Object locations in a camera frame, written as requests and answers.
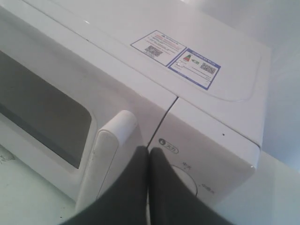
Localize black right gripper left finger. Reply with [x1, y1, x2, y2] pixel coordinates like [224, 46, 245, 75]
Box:
[63, 146, 149, 225]

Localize upper white control knob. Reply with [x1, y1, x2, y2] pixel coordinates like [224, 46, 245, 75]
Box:
[172, 165, 198, 196]

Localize white microwave oven body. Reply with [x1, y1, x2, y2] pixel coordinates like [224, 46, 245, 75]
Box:
[21, 0, 272, 207]

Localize blue bordered warning sticker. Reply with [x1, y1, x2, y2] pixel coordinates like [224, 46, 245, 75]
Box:
[131, 30, 221, 90]

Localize white microwave door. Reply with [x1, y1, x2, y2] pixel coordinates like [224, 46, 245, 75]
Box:
[0, 0, 176, 211]

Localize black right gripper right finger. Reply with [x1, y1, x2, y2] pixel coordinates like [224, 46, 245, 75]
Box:
[149, 148, 231, 225]

